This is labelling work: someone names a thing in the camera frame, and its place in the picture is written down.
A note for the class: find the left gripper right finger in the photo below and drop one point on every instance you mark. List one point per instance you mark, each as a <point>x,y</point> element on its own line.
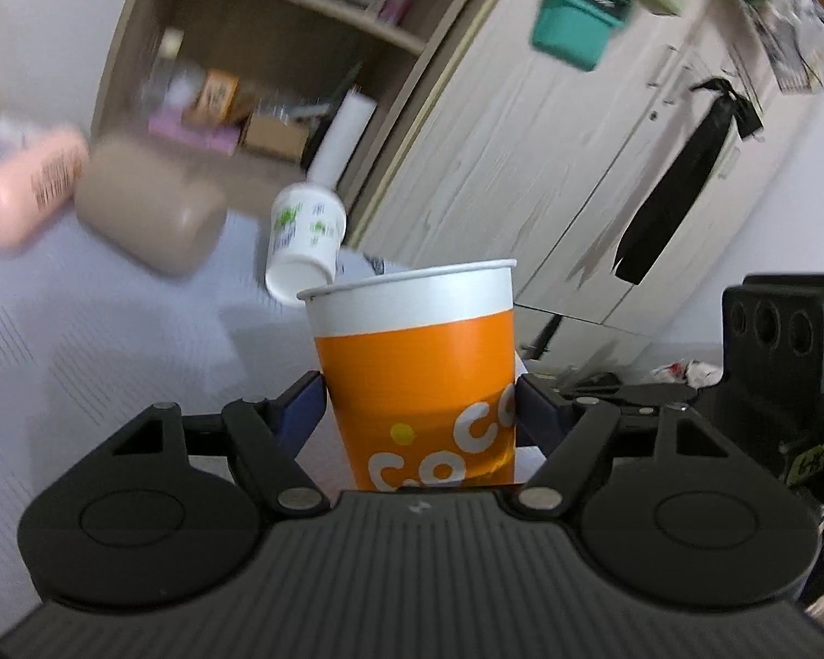
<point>573,437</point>

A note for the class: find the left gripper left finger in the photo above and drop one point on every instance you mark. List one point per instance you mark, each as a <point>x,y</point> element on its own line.
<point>265,438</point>

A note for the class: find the orange paper cup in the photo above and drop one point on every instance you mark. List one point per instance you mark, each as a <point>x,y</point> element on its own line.
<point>421,369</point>

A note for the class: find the white floral paper cup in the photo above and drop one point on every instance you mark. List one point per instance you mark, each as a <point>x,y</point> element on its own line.
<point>307,226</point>

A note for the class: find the white patterned tablecloth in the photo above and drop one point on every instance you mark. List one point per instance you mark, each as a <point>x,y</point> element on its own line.
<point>142,544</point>

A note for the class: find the black ribbon bow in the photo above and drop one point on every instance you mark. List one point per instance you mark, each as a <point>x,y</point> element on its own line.
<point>664,210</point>

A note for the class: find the small cardboard box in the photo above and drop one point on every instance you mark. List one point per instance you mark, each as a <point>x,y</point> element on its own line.
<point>274,137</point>

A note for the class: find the pink flat box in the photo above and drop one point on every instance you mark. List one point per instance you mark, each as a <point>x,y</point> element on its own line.
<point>221,139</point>

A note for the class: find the white paper towel roll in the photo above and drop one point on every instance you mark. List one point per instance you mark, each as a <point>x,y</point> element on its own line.
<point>341,139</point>

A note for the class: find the yellow floral box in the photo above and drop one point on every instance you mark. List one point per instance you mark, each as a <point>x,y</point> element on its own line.
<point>216,97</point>

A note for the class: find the clear bottle beige cap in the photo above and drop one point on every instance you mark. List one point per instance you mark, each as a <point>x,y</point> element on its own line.
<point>157,82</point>

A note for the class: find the wooden shelf unit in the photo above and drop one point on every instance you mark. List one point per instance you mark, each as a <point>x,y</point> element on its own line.
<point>311,48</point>

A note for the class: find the teal fabric pouch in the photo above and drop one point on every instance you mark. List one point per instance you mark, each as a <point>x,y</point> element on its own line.
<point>578,31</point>

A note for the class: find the pink small bottle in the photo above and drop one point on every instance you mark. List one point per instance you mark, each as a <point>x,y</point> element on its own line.
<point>393,12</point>

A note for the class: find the black wire basket rack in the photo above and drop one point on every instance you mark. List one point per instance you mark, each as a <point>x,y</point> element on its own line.
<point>792,34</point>

